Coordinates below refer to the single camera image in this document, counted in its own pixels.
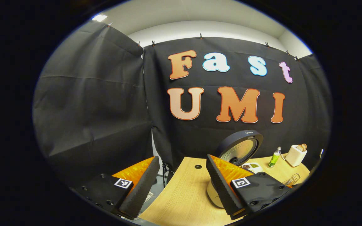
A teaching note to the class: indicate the white toaster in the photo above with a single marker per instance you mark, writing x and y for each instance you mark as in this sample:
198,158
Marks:
294,157

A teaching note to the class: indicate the black tripod stand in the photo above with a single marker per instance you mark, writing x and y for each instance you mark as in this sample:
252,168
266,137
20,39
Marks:
165,171

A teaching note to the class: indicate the dark lidded rice cooker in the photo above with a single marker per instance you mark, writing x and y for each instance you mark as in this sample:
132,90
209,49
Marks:
240,150

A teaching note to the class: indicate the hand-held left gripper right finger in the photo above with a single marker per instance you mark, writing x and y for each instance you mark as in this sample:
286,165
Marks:
222,191

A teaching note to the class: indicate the black backdrop cloth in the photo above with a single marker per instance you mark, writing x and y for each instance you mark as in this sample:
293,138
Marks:
90,94

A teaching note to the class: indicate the white divided grain dish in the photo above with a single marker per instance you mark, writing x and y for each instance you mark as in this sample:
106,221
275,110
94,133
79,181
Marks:
252,166

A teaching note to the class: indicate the ceiling light panel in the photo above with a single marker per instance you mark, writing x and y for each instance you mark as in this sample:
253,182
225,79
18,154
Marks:
99,18

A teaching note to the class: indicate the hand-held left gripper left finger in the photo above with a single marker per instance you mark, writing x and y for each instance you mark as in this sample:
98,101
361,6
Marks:
141,191

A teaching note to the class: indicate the green label drink bottle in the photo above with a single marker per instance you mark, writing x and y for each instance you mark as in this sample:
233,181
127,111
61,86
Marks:
274,159

